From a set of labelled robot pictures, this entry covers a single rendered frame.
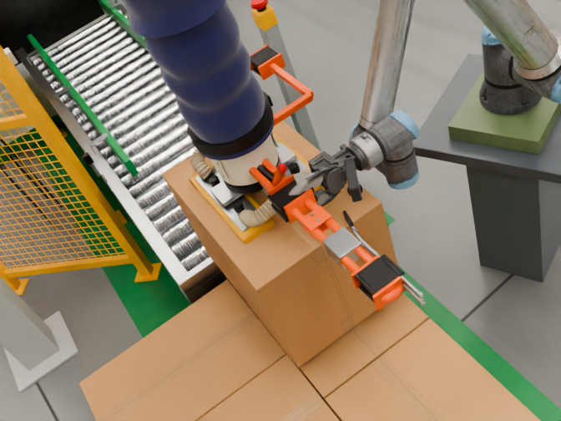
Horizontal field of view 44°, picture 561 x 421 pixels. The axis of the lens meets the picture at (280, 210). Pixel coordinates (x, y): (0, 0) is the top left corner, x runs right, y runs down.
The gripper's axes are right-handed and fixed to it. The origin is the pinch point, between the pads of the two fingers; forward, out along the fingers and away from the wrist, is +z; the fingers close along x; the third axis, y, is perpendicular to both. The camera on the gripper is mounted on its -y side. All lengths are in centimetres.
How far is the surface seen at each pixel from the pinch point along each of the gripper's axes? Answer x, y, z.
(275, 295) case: -18.9, -3.9, 16.1
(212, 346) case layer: -59, 27, 36
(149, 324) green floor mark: -113, 102, 52
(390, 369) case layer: -58, -18, -2
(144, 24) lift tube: 50, 22, 11
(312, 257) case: -15.1, -4.0, 3.1
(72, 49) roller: -59, 262, 6
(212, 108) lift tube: 24.7, 18.1, 5.6
